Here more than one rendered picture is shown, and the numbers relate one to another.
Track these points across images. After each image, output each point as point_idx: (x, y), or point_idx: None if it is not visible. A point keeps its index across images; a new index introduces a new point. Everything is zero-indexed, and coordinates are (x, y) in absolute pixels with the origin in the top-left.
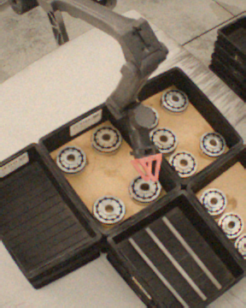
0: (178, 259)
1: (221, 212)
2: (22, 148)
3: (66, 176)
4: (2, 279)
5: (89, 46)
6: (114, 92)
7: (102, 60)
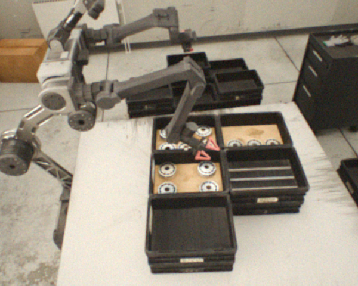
0: (257, 177)
1: None
2: (147, 205)
3: None
4: None
5: (90, 157)
6: (173, 127)
7: (106, 156)
